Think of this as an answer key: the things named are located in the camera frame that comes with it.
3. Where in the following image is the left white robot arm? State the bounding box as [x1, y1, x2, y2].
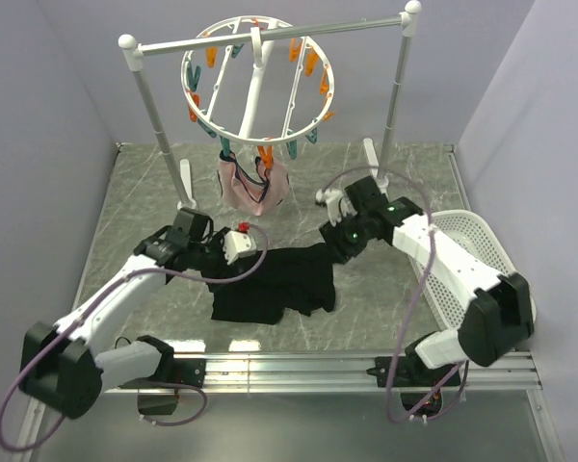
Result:
[17, 208, 229, 419]

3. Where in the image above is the aluminium mounting rail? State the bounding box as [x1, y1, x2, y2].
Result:
[32, 349, 543, 395]

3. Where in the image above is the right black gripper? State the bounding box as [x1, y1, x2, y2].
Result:
[320, 209, 372, 266]

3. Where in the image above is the orange clothespin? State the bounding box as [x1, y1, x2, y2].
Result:
[257, 145, 274, 169]

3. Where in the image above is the white drying rack frame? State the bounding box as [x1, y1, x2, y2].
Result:
[118, 1, 422, 205]

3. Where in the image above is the white round clip hanger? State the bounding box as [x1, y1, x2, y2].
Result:
[181, 15, 335, 158]

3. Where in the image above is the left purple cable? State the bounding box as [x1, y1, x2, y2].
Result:
[0, 221, 270, 452]

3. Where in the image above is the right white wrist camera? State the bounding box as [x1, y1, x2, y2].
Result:
[315, 189, 355, 227]

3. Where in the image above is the black underwear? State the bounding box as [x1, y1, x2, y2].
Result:
[208, 243, 336, 325]

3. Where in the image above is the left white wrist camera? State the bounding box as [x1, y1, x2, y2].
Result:
[223, 222, 257, 265]

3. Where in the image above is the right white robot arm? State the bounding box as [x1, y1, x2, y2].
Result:
[315, 177, 535, 385]

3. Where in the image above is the teal clothespin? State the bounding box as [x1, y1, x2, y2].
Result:
[220, 137, 232, 162]

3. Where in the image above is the pink underwear on hanger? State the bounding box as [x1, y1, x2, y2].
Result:
[217, 151, 290, 217]

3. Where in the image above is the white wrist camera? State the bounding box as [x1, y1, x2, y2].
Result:
[223, 222, 257, 265]
[315, 189, 355, 227]

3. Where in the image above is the white perforated plastic basket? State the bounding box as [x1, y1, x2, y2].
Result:
[423, 210, 516, 330]

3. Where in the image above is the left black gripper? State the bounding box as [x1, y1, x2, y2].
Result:
[189, 227, 244, 291]

